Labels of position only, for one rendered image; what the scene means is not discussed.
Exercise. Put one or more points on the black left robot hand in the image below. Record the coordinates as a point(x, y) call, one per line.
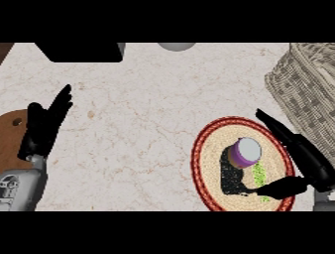
point(42, 132)

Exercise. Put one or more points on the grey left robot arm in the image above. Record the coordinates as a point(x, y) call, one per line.
point(18, 188)

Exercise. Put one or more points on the grey round object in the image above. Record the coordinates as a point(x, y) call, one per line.
point(176, 46)

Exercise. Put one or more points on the round woven red-rimmed placemat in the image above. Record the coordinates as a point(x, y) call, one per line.
point(242, 165)

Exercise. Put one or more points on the grey wicker basket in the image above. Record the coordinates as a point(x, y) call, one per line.
point(316, 99)

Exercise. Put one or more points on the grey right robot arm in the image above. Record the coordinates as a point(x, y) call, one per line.
point(331, 201)

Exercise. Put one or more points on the brown wooden cutting board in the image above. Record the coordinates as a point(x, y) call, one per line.
point(2, 145)

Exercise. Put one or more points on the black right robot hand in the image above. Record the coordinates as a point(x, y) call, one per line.
point(306, 158)

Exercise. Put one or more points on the black appliance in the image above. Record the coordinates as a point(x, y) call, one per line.
point(84, 52)

